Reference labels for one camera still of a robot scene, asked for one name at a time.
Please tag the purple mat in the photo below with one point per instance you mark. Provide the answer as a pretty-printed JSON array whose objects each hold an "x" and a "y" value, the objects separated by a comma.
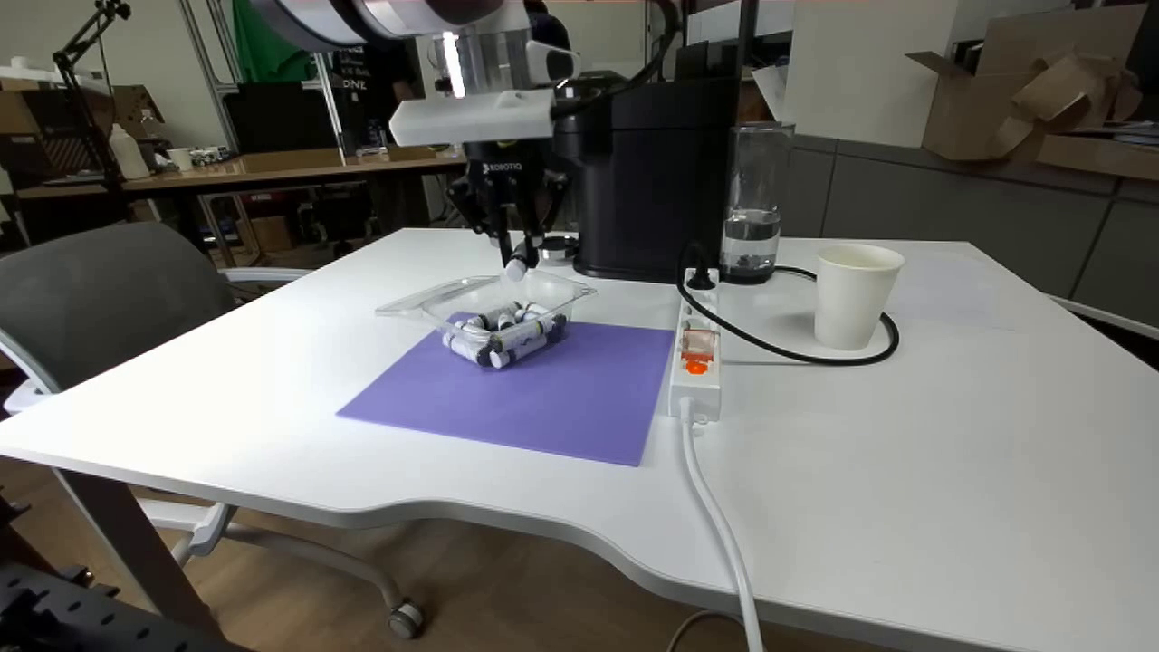
[{"x": 561, "y": 398}]

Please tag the black coffee machine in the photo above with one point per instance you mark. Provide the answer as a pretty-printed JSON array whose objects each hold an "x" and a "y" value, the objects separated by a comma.
[{"x": 652, "y": 172}]

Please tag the heap of small white bottles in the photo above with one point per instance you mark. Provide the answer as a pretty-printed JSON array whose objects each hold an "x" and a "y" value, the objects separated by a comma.
[{"x": 507, "y": 337}]

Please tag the black monitor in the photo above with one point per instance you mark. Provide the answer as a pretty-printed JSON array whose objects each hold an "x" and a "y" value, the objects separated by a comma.
[{"x": 276, "y": 118}]

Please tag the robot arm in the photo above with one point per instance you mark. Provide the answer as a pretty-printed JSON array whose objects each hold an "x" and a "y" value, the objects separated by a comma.
[{"x": 317, "y": 18}]

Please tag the grey office chair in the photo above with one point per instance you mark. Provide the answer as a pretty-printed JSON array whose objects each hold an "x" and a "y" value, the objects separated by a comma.
[{"x": 100, "y": 290}]

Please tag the white power strip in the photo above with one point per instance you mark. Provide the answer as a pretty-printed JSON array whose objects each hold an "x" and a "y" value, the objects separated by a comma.
[{"x": 695, "y": 380}]

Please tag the stack of cardboard boxes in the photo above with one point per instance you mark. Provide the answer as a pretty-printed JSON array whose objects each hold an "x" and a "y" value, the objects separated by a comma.
[{"x": 36, "y": 127}]

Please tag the small white bottle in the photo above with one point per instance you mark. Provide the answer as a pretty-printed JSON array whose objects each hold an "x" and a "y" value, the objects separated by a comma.
[{"x": 518, "y": 264}]

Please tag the wooden desk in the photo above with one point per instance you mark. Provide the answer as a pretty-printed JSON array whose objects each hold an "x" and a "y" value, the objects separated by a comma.
[{"x": 290, "y": 167}]

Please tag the open cardboard box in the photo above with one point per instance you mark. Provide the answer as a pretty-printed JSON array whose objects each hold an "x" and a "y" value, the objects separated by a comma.
[{"x": 1005, "y": 100}]

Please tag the green cloth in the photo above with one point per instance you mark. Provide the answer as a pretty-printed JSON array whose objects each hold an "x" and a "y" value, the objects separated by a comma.
[{"x": 267, "y": 45}]

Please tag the white paper cup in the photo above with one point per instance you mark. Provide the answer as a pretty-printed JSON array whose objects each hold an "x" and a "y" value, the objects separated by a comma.
[{"x": 851, "y": 299}]

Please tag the white mug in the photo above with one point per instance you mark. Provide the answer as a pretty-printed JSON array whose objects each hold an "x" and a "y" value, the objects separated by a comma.
[{"x": 181, "y": 158}]

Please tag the black perforated board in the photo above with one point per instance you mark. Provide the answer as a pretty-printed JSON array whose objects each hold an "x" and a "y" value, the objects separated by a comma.
[{"x": 81, "y": 620}]

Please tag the grey cabinet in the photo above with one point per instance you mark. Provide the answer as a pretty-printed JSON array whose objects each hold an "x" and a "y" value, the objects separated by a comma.
[{"x": 951, "y": 208}]

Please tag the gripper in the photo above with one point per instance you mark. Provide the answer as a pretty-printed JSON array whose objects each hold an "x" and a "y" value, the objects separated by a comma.
[{"x": 503, "y": 172}]

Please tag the clear plastic container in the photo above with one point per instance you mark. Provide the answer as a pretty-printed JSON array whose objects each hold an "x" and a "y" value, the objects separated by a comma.
[{"x": 426, "y": 308}]

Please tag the white plastic bottle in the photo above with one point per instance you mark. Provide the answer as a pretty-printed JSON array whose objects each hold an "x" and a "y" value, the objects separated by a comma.
[{"x": 129, "y": 156}]

